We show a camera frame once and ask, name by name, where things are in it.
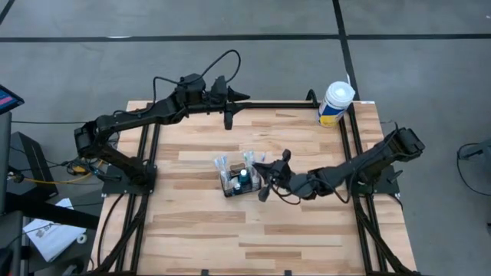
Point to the white blue yellow wipes canister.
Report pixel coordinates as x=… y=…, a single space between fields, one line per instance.
x=335 y=103

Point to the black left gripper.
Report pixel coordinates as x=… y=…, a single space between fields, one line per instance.
x=199 y=102

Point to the screen with pink stripe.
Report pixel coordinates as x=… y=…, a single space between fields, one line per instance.
x=7 y=99

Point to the black computer box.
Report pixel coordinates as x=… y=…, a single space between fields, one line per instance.
x=32 y=165

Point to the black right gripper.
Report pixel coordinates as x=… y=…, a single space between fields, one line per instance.
x=283 y=174

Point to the white tape roll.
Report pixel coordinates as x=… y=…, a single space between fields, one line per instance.
x=81 y=238

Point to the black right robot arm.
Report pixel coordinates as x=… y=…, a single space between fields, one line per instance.
x=364 y=161

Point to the white paper sheet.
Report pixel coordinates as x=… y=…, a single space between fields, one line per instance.
x=51 y=234

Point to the black aluminium table frame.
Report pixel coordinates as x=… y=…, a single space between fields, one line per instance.
x=276 y=105

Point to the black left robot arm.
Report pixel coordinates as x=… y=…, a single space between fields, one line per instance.
x=126 y=119

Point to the black stand beam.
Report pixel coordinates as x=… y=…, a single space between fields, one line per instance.
x=57 y=216

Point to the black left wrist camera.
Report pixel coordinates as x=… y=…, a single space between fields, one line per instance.
x=192 y=82

